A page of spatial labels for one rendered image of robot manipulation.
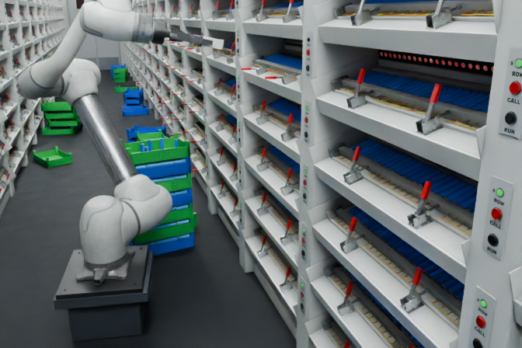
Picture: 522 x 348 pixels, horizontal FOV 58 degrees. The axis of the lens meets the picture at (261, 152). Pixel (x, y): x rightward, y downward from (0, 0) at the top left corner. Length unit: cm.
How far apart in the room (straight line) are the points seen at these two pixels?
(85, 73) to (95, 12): 56
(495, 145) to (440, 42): 21
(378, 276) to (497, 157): 50
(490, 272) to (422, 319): 26
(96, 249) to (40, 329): 43
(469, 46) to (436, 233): 35
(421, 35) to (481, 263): 40
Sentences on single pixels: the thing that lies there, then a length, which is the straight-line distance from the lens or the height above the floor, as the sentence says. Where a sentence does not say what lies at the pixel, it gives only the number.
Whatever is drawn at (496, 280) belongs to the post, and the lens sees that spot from 83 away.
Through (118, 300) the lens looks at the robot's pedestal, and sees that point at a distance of 182.
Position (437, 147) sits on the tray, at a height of 92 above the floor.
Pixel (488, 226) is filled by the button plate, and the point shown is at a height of 83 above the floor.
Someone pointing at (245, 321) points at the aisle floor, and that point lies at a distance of 195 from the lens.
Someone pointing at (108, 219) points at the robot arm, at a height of 45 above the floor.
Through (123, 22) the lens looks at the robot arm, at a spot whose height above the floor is 112.
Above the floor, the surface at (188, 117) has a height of 45.
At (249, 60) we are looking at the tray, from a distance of 195.
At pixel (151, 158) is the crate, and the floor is 50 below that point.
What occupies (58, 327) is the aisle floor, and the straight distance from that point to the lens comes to 207.
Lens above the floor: 114
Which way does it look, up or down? 16 degrees down
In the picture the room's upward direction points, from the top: straight up
